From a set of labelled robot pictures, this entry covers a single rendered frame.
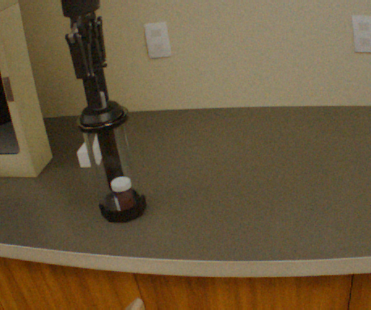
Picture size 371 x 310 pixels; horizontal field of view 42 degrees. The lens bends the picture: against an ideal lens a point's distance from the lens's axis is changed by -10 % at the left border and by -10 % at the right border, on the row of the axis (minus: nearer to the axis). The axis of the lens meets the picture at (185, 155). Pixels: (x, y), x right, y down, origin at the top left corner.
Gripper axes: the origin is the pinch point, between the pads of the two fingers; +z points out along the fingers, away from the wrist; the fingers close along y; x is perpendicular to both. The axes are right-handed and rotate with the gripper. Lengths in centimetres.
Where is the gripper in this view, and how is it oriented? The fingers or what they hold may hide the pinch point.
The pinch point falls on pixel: (95, 89)
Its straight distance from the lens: 103.1
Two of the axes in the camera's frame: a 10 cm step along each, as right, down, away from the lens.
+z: 1.4, 8.7, 4.6
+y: 2.2, -4.9, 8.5
